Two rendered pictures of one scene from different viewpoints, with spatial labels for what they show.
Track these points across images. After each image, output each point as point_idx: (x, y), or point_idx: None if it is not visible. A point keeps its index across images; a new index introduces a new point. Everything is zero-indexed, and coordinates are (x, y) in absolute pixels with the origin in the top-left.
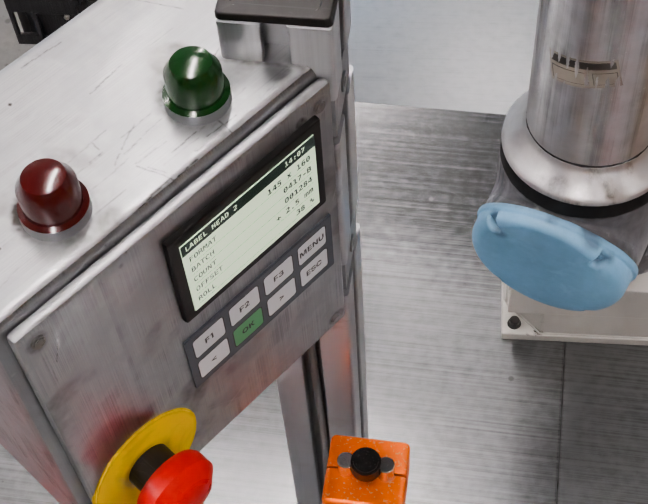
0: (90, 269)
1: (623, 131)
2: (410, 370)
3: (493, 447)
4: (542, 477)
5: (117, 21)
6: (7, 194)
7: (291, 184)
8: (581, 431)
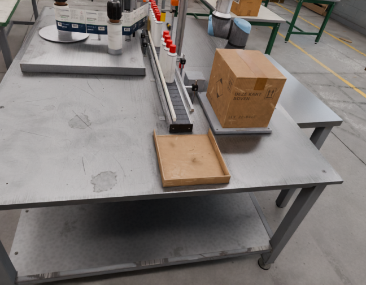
0: None
1: (218, 5)
2: (204, 58)
3: (198, 63)
4: (196, 65)
5: None
6: None
7: None
8: (204, 68)
